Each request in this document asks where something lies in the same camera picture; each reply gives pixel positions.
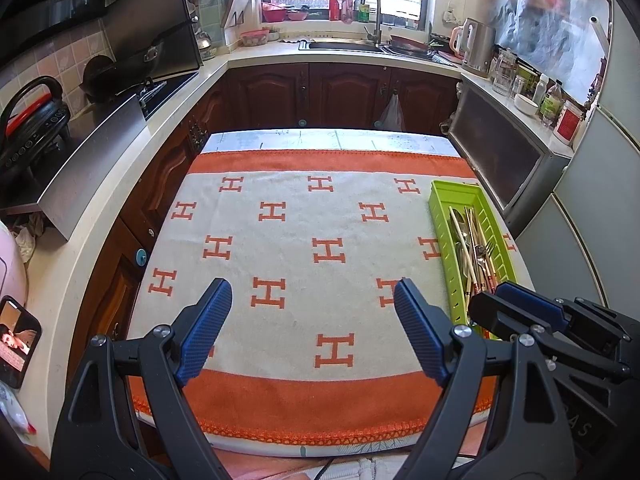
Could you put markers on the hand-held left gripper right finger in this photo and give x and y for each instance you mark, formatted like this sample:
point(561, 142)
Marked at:
point(420, 330)

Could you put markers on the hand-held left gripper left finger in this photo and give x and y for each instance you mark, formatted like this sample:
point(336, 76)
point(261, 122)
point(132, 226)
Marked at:
point(205, 330)

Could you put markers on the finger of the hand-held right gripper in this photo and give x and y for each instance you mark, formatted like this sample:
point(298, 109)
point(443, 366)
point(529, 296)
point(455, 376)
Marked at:
point(497, 315)
point(535, 305)

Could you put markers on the metal fork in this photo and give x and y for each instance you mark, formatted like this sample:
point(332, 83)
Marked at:
point(489, 255)

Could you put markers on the cream red striped chopstick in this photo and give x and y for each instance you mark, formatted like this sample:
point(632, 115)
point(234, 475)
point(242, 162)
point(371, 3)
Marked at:
point(459, 245)

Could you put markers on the green plastic utensil tray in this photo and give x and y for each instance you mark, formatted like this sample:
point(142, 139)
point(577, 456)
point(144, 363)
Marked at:
point(455, 189)

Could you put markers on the grey refrigerator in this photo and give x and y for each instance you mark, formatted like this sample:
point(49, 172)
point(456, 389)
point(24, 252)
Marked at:
point(595, 200)

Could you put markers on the orange and cream printed blanket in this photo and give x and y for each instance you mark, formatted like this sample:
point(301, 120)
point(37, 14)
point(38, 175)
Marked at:
point(300, 220)

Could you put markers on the grey glass door cabinet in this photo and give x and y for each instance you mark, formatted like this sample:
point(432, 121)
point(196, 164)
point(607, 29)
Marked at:
point(505, 160)

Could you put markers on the red labelled jar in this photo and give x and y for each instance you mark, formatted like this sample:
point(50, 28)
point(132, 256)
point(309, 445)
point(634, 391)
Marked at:
point(567, 125)

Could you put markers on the black smartphone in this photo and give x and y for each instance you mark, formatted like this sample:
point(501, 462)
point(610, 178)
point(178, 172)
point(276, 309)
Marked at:
point(17, 345)

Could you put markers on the steel side panel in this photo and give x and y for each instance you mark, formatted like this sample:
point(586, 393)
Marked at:
point(95, 170)

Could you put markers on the green labelled bottle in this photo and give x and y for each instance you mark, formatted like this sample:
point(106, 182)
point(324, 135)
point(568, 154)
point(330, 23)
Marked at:
point(551, 107)

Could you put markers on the crumpled rag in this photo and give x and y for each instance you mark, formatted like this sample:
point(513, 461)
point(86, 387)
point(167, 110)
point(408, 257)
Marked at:
point(29, 232)

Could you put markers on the white bowl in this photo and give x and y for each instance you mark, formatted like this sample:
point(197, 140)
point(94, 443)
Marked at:
point(526, 104)

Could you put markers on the pink rice cooker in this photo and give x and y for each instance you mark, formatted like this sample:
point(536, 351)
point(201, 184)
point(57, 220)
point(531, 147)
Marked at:
point(10, 260)

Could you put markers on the white plastic packet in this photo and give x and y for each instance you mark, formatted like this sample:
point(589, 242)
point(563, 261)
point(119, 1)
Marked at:
point(12, 410)

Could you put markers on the clear plastic bag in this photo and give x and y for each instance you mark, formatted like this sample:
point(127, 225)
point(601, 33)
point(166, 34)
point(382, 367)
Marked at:
point(391, 115)

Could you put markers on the clear glass pitcher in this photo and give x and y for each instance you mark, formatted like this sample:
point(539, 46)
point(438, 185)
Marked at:
point(504, 72)

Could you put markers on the brown wooden kitchen cabinets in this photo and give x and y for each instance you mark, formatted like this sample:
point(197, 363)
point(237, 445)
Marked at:
point(325, 95)

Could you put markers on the black electric kettle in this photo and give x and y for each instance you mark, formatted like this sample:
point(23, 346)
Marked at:
point(35, 130)

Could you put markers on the steel electric kettle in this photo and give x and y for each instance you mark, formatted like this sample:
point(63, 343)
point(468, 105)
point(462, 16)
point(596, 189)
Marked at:
point(480, 45)

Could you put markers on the black wok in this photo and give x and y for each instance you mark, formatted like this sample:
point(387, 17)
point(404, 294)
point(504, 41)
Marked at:
point(125, 70)

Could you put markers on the white kitchen countertop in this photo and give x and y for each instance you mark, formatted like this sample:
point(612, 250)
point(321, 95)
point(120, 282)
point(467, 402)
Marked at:
point(260, 55)

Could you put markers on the clear plastic sheet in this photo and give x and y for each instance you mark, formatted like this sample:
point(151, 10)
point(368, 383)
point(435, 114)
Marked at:
point(545, 20)

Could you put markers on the red dish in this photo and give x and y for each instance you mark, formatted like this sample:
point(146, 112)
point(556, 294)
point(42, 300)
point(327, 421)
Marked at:
point(410, 42)

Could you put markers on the small metal teapot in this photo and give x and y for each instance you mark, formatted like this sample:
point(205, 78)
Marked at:
point(204, 40)

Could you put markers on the steel kitchen sink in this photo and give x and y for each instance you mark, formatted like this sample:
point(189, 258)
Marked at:
point(345, 46)

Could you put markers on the pink food container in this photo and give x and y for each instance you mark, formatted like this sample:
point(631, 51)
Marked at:
point(254, 37)

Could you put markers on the steel stove splash guard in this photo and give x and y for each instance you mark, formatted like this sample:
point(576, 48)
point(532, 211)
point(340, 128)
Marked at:
point(165, 25)

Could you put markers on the steel kitchen faucet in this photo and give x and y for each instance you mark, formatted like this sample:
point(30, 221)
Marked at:
point(377, 10)

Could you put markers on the pink bowl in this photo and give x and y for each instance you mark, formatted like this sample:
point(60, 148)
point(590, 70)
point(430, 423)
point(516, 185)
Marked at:
point(274, 12)

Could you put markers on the pink bottle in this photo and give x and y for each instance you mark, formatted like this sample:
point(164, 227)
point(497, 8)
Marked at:
point(347, 7)

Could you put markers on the red bottle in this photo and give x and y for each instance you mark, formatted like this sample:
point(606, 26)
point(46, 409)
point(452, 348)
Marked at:
point(334, 5)

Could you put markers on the black range hood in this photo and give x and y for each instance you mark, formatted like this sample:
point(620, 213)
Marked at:
point(60, 0)

